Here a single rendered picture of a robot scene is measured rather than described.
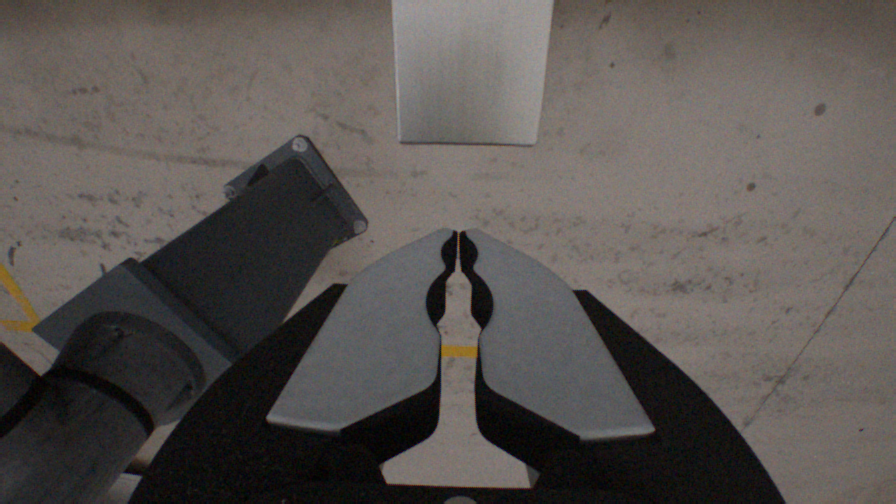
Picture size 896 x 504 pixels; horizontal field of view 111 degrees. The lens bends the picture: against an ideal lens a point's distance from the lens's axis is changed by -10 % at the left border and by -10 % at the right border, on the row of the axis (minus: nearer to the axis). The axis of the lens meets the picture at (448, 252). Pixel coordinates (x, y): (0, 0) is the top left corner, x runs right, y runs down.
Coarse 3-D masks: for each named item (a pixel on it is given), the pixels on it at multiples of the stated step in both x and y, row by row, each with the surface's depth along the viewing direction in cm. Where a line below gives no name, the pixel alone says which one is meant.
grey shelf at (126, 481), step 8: (120, 480) 168; (128, 480) 167; (136, 480) 167; (112, 488) 173; (120, 488) 172; (128, 488) 172; (104, 496) 179; (112, 496) 178; (120, 496) 178; (128, 496) 177
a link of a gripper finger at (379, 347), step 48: (432, 240) 11; (384, 288) 9; (432, 288) 9; (336, 336) 7; (384, 336) 7; (432, 336) 7; (288, 384) 6; (336, 384) 6; (384, 384) 6; (432, 384) 6; (336, 432) 5; (384, 432) 6; (432, 432) 7
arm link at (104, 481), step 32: (64, 384) 37; (32, 416) 31; (64, 416) 34; (96, 416) 36; (128, 416) 39; (0, 448) 28; (32, 448) 30; (64, 448) 33; (96, 448) 35; (128, 448) 39; (0, 480) 28; (32, 480) 30; (64, 480) 32; (96, 480) 35
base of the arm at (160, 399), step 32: (96, 320) 43; (128, 320) 44; (64, 352) 41; (96, 352) 41; (128, 352) 42; (160, 352) 44; (192, 352) 48; (96, 384) 38; (128, 384) 41; (160, 384) 44; (192, 384) 48; (160, 416) 44
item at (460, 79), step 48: (432, 0) 6; (480, 0) 6; (528, 0) 6; (432, 48) 6; (480, 48) 6; (528, 48) 6; (432, 96) 7; (480, 96) 7; (528, 96) 7; (432, 144) 7; (480, 144) 7; (528, 144) 7
